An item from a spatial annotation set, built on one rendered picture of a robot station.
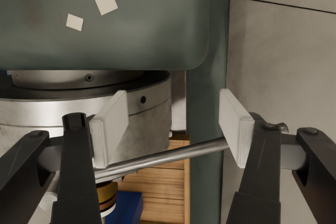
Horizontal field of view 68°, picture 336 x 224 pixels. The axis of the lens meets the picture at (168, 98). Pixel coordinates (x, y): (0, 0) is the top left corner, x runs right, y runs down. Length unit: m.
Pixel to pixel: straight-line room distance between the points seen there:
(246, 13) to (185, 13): 1.28
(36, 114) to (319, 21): 1.48
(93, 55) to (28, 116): 0.12
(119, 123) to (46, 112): 0.17
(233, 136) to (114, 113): 0.08
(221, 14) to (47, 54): 0.74
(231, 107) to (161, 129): 0.25
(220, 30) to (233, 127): 0.81
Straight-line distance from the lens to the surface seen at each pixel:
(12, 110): 0.36
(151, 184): 0.77
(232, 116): 0.16
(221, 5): 0.96
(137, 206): 0.75
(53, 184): 0.29
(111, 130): 0.16
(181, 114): 0.67
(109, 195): 0.53
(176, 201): 0.79
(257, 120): 0.16
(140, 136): 0.37
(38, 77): 0.39
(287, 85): 1.61
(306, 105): 1.68
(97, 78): 0.37
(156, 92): 0.37
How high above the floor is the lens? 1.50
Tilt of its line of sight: 72 degrees down
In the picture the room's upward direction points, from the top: 152 degrees counter-clockwise
